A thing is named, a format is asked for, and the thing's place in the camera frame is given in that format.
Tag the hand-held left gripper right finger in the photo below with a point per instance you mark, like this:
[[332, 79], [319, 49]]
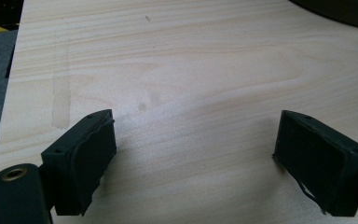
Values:
[[320, 165]]

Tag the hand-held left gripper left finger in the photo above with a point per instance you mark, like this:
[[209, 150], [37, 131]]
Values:
[[84, 161]]

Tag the black mesh waste bin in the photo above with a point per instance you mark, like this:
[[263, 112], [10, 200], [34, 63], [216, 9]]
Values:
[[348, 12]]

